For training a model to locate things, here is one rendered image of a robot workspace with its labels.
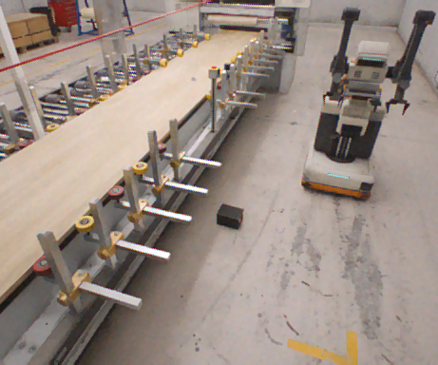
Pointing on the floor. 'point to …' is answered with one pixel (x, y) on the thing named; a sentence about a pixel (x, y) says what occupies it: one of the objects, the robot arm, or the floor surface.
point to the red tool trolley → (65, 11)
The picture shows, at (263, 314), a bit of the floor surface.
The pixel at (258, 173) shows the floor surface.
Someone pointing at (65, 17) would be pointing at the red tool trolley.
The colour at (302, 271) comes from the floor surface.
